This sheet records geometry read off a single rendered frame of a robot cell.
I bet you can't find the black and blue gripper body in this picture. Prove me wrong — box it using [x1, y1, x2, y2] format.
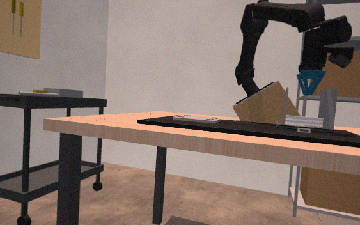
[298, 45, 325, 72]

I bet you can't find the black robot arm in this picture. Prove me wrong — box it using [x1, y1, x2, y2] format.
[235, 0, 354, 104]

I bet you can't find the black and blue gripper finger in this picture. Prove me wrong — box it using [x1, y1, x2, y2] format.
[300, 70, 326, 95]
[297, 74, 318, 95]

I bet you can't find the white well plate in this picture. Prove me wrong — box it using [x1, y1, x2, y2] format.
[286, 115, 323, 123]
[285, 121, 323, 128]

